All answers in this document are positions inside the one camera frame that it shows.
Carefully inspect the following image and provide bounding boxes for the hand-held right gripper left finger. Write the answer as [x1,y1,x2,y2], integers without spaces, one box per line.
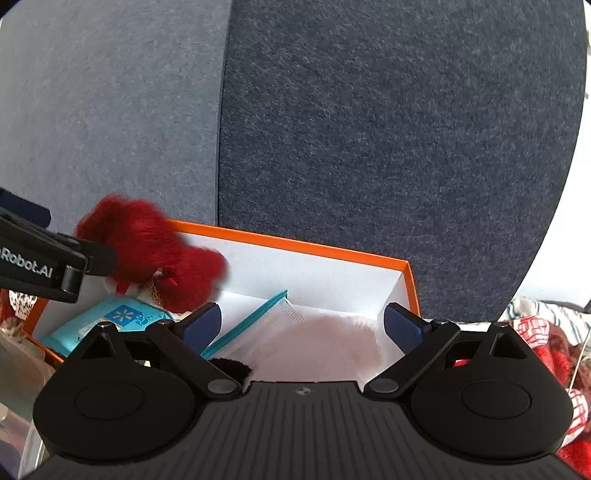
[69,302,243,400]

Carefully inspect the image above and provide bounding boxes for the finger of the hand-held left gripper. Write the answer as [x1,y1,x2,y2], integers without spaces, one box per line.
[0,187,51,229]
[58,233,118,278]

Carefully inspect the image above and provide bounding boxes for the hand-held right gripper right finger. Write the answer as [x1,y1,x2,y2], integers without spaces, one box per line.
[364,302,529,400]

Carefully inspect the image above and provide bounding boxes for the red plush bow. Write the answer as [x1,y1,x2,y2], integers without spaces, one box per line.
[75,194,229,312]

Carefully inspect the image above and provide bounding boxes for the black scrunchie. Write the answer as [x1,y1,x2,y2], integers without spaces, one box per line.
[210,356,252,381]

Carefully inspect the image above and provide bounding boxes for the face masks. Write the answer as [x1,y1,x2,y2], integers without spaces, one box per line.
[201,290,315,361]

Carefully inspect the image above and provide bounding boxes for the teal wipes pack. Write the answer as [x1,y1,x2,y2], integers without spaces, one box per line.
[41,295,176,358]

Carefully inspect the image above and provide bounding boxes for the orange cardboard box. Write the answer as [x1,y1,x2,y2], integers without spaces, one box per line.
[21,219,422,370]

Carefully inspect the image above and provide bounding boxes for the clear plastic storage box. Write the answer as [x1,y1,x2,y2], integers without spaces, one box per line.
[0,318,63,480]

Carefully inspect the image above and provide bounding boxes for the light grey headboard panel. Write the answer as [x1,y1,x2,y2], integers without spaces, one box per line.
[0,0,232,278]

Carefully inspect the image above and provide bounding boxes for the red printed blanket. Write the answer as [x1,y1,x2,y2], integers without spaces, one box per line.
[0,288,591,480]

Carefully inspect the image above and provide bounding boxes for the dark grey headboard panel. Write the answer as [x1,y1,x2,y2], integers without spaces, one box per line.
[217,0,587,324]

